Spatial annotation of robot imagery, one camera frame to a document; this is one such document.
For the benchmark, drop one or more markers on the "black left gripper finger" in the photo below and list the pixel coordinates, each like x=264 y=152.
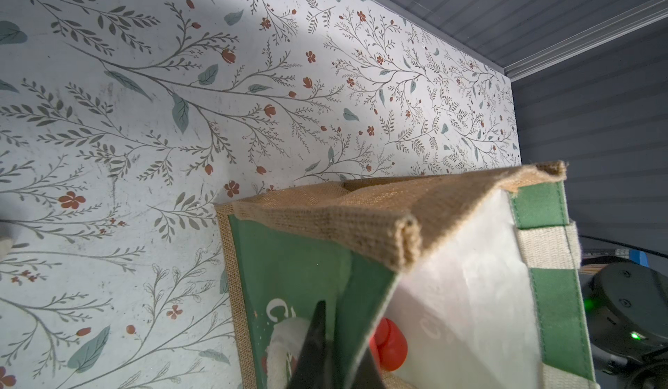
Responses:
x=312 y=360

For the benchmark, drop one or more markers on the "red flashlight vertical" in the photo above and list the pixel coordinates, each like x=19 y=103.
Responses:
x=388 y=346

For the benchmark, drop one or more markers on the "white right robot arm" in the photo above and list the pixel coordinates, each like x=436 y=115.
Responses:
x=626 y=315

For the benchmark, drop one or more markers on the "blue lid pencil tube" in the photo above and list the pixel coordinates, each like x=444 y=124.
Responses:
x=593 y=261

